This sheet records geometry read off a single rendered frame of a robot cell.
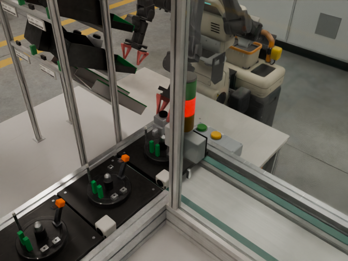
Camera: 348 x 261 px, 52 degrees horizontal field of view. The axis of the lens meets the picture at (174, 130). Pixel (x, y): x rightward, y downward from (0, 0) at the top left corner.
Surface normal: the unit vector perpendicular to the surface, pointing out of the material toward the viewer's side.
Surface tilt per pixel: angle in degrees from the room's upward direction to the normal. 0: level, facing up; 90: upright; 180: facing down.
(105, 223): 0
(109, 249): 0
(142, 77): 0
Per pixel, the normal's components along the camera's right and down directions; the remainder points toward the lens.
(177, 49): -0.66, 0.46
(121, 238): 0.02, -0.77
